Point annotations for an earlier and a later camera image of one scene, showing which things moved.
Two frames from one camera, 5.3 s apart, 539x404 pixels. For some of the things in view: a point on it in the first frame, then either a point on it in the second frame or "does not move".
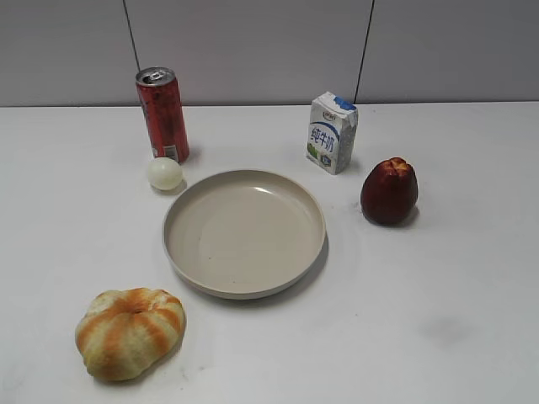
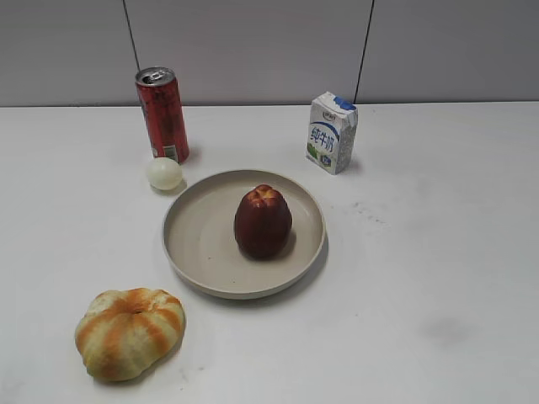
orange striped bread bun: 125,332 does not move
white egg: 164,174 does not move
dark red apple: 390,191 -> 263,222
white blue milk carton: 332,132 does not move
